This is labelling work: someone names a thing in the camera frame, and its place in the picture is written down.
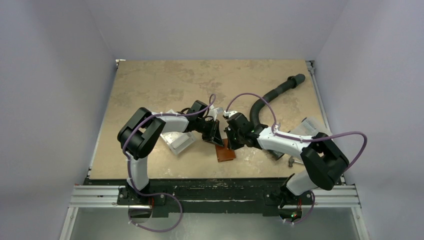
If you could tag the small dark metal tool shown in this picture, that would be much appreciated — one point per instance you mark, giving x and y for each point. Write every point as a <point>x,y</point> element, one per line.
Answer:
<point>292,160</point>

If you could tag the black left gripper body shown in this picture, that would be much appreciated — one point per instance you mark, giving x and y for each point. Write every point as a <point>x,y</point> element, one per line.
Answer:
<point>202,125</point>

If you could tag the aluminium rail at table edge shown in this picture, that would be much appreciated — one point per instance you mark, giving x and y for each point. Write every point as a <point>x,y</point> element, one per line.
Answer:
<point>311,70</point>

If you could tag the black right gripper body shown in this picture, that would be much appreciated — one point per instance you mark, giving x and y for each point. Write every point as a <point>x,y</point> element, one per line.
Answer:
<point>231,133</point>

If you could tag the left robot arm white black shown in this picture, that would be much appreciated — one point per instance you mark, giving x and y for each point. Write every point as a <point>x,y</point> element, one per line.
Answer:
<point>140,134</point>

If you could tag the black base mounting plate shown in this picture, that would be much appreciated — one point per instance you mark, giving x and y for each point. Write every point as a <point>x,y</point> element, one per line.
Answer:
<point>263,195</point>

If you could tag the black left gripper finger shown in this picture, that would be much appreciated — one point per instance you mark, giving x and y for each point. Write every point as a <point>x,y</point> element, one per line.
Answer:
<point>207,131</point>
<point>216,135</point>

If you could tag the clear plastic screw organizer box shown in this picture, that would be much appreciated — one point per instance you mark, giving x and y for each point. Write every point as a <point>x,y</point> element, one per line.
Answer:
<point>309,126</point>

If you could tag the clear plastic bin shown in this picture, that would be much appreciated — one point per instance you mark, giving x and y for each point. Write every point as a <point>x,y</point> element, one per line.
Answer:
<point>174,134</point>

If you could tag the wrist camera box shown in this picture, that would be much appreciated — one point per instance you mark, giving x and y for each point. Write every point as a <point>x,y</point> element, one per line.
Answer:
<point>228,114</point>
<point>215,111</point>

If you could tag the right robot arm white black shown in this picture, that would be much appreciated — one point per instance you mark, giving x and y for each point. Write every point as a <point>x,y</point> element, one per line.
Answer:
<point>324,162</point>

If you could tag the brown leather card holder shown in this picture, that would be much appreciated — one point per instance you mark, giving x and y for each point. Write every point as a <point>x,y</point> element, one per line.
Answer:
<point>223,153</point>

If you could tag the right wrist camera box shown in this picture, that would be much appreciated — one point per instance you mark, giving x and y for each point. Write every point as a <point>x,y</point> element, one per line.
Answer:
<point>228,114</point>

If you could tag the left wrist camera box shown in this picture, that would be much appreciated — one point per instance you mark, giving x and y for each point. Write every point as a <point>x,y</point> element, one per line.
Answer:
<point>215,111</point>

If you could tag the aluminium front frame rail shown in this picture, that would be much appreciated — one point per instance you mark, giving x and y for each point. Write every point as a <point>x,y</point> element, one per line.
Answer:
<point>97,196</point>

